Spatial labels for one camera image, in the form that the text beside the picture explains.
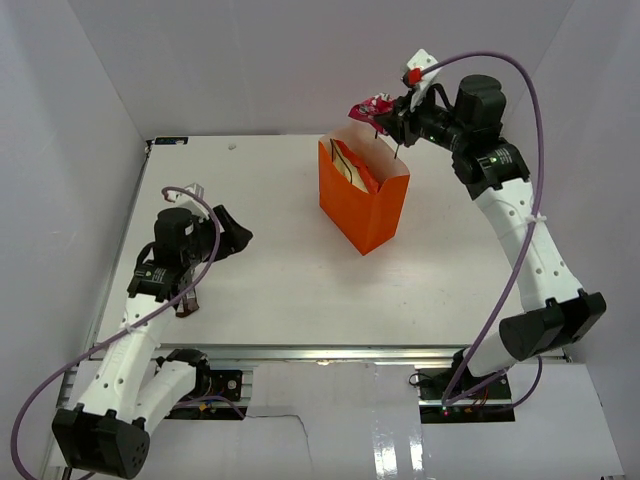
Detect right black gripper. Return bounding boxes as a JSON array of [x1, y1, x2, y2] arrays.
[[376, 83, 471, 153]]

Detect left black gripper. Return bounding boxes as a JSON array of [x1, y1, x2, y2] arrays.
[[182, 204, 253, 268]]

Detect red pink snack packet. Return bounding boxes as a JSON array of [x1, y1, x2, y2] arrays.
[[348, 93, 394, 124]]

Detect orange paper bag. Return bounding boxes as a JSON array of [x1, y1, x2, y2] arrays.
[[318, 122, 410, 255]]

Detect large orange snack pouch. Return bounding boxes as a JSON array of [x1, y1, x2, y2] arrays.
[[330, 138, 380, 194]]

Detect brown chocolate bar wrapper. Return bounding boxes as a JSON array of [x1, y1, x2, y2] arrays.
[[175, 283, 199, 318]]

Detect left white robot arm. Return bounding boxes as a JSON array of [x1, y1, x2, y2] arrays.
[[52, 201, 253, 479]]

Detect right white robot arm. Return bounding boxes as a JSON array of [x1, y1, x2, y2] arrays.
[[374, 70, 606, 399]]

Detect left blue corner label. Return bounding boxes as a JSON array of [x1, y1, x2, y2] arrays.
[[153, 136, 189, 145]]

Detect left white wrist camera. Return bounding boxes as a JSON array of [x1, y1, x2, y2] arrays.
[[162, 183, 210, 222]]

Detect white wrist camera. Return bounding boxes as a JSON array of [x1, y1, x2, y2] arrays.
[[162, 183, 210, 222], [403, 49, 440, 112]]

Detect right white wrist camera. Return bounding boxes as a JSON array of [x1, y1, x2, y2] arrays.
[[403, 49, 440, 112]]

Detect aluminium table rail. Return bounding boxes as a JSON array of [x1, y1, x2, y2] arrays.
[[79, 344, 566, 365]]

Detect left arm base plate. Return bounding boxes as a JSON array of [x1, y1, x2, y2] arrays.
[[181, 370, 244, 404]]

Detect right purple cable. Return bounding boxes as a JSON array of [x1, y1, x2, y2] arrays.
[[414, 50, 545, 414]]

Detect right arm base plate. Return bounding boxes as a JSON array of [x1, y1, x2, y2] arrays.
[[408, 365, 516, 416]]

